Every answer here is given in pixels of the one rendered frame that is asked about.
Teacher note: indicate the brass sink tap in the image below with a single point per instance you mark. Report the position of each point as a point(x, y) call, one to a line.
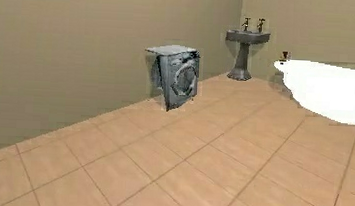
point(260, 25)
point(245, 24)

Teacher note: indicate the grey pedestal sink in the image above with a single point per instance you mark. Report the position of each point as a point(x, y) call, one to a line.
point(243, 50)

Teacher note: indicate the grey washing machine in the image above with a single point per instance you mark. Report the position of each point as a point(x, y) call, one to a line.
point(180, 77)

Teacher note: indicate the brass bathtub tap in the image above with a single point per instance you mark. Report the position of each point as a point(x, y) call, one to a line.
point(284, 56)

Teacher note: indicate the white bathtub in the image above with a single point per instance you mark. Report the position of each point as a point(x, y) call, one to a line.
point(329, 89)

